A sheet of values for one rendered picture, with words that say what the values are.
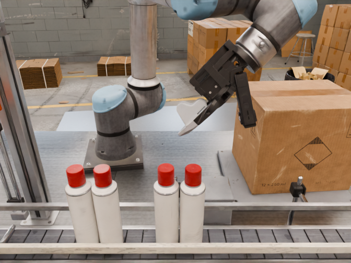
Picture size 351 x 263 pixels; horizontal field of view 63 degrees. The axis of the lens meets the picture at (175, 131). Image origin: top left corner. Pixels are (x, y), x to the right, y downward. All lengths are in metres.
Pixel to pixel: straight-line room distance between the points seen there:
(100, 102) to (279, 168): 0.58
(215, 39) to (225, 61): 3.29
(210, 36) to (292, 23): 3.27
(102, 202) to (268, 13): 0.48
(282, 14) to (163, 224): 0.47
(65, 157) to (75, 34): 5.06
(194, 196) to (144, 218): 0.28
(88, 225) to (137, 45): 0.57
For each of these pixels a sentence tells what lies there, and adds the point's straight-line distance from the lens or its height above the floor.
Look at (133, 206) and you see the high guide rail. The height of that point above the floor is 0.96.
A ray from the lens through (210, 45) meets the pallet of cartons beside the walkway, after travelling 3.87.
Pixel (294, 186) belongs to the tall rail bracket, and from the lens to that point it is 0.76.
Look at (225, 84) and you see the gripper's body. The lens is 0.57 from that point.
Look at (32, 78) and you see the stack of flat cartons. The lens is 4.75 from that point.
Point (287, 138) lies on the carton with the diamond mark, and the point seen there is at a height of 1.04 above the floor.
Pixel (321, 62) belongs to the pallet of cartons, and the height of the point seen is 0.42.
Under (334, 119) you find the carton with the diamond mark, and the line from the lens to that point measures 0.85.
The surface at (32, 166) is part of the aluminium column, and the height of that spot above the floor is 1.00.
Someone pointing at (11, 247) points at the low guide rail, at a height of 0.91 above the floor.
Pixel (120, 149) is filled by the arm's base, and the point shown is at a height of 0.89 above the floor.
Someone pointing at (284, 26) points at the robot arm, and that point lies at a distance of 0.60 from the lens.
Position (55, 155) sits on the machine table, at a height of 0.83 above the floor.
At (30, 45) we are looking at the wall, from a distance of 6.33.
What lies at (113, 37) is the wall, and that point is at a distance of 6.02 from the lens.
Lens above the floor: 1.41
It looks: 27 degrees down
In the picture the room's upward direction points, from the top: straight up
